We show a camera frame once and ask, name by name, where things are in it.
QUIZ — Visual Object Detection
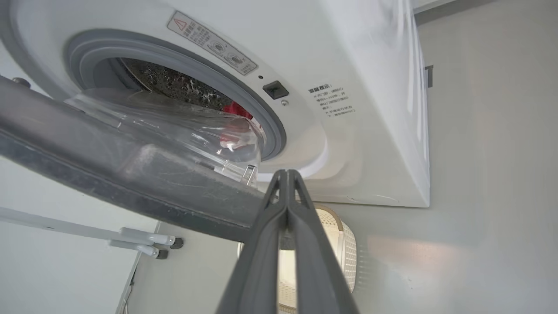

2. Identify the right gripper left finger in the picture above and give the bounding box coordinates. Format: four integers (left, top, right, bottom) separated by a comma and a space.
217, 170, 289, 314

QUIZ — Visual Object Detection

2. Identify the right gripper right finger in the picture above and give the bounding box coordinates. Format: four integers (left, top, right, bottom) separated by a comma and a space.
287, 169, 361, 314

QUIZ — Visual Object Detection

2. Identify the red and white shirt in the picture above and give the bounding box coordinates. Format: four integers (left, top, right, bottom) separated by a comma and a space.
220, 101, 262, 151

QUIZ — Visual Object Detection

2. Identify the dark grey glass washer door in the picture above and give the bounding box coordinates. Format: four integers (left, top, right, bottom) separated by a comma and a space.
0, 74, 297, 251

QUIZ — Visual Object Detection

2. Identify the cream perforated laundry basket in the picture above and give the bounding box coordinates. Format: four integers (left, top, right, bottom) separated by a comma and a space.
238, 205, 358, 314

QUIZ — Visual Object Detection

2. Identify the white front-load washing machine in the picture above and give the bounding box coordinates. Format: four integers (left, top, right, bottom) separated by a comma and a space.
0, 0, 431, 208

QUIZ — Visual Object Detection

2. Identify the black door lock socket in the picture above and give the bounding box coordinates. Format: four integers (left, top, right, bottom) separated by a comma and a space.
263, 81, 289, 100

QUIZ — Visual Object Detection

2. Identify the grey warning sticker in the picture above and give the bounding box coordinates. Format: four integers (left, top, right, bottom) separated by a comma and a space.
167, 11, 259, 76

